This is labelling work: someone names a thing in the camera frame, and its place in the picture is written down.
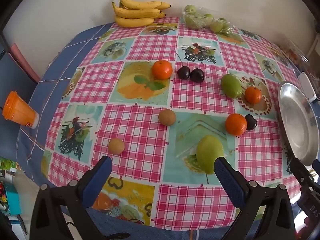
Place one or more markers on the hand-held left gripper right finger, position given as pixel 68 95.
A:
pixel 225 176

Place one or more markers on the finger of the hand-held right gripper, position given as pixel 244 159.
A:
pixel 301 171
pixel 316 168

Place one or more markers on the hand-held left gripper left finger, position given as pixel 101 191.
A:
pixel 100 177

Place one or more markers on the yellow-green mango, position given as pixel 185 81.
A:
pixel 207 152

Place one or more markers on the round metal plate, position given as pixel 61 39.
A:
pixel 297 120

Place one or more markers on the orange tangerine with stem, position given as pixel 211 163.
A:
pixel 253 95

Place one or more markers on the green mango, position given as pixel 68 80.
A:
pixel 231 86

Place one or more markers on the pile of small green fruits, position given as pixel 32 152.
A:
pixel 216 26

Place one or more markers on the pink checked printed tablecloth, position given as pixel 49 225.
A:
pixel 140 130

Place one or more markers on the white power box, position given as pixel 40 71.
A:
pixel 307 86

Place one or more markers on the colourful cardboard box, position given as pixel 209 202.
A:
pixel 7 195

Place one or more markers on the orange plastic cup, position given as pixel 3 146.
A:
pixel 20 112

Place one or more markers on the pile of loose brown longans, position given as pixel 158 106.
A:
pixel 291 53

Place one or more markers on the clear plastic clamshell container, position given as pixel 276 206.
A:
pixel 300 47

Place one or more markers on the pink board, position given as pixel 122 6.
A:
pixel 23 60

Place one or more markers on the clear plastic punnet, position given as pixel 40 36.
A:
pixel 190 17

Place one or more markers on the yellow banana bunch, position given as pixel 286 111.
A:
pixel 135 12

